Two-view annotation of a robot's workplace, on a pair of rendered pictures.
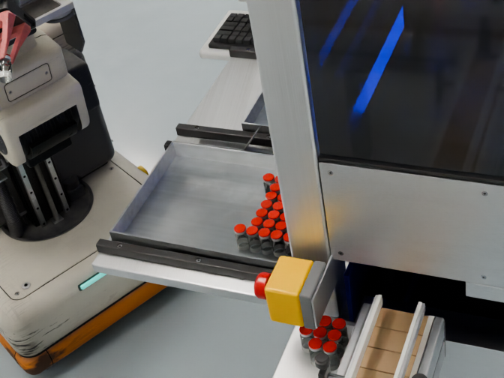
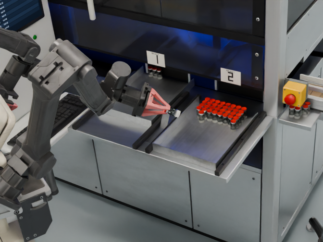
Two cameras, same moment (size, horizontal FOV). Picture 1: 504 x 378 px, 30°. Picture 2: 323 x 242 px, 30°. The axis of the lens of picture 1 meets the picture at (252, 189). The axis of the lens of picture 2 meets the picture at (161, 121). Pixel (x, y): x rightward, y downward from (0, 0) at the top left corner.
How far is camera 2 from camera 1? 2.25 m
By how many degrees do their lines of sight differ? 64
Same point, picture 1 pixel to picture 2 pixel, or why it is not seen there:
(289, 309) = (304, 94)
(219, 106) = (119, 135)
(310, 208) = (283, 59)
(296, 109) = (285, 16)
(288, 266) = (290, 85)
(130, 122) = not seen: outside the picture
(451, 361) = not seen: hidden behind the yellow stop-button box
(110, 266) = (230, 172)
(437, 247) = (301, 47)
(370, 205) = (292, 43)
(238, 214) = (210, 131)
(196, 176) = (175, 143)
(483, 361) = not seen: hidden behind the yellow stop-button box
